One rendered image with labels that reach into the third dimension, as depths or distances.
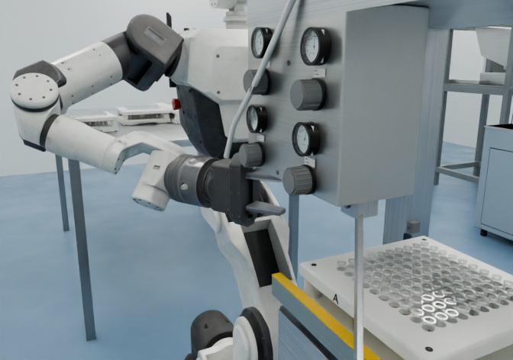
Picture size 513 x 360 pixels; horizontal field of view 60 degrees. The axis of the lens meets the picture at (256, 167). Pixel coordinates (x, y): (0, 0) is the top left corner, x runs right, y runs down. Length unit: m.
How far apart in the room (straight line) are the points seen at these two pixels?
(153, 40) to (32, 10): 4.26
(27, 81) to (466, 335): 0.77
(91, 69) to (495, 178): 2.77
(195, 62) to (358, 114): 0.61
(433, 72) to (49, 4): 4.69
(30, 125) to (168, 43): 0.34
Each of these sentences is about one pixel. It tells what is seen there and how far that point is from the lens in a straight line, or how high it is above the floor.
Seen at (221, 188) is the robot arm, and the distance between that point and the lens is 0.73.
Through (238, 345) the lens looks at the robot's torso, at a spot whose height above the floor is 0.56.
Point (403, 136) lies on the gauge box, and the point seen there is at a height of 1.09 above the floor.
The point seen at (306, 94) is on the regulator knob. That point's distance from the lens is 0.45.
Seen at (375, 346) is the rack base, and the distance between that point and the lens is 0.59.
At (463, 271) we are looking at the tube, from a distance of 0.68.
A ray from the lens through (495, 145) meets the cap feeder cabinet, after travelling 3.26.
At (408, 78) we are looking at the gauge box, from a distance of 0.49.
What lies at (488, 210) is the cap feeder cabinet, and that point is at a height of 0.20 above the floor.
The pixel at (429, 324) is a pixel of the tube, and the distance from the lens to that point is 0.54.
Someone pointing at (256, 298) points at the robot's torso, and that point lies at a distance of 1.02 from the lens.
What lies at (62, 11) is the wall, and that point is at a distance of 5.24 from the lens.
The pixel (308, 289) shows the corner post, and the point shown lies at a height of 0.85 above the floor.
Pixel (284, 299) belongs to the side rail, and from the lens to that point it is 0.68.
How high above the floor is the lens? 1.17
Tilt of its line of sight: 13 degrees down
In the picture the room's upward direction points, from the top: straight up
